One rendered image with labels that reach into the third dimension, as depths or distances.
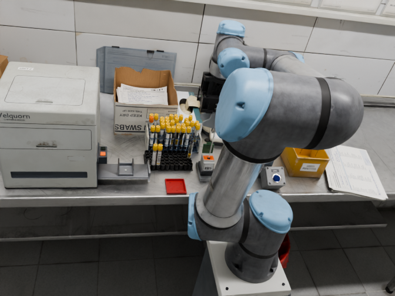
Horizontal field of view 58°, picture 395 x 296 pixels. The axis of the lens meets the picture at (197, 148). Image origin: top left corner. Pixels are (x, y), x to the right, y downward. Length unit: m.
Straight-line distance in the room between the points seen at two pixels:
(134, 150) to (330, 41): 1.06
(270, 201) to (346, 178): 0.65
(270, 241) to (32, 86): 0.79
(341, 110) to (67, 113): 0.73
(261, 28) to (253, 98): 1.20
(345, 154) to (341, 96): 1.10
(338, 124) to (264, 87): 0.12
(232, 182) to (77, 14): 1.10
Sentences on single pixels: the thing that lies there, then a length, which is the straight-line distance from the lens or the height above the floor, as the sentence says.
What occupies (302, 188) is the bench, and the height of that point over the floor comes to 0.88.
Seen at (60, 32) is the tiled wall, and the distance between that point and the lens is 1.63.
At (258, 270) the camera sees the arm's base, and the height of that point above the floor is 0.95.
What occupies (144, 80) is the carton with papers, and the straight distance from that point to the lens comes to 1.63.
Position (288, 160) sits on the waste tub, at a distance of 1.44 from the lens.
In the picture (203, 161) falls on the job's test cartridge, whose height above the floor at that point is 0.95.
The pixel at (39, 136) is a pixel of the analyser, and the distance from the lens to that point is 1.10.
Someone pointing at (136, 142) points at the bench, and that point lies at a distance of 1.41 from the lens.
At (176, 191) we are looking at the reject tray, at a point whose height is 0.88.
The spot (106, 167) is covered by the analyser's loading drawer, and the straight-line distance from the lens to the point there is 1.24.
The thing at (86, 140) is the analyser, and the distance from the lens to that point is 1.09.
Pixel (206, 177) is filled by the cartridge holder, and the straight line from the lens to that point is 1.29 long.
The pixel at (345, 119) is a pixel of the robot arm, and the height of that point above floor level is 1.50.
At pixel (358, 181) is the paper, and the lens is 1.54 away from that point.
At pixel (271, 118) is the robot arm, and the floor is 1.49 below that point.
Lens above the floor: 1.76
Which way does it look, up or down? 38 degrees down
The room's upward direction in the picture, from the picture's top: 12 degrees clockwise
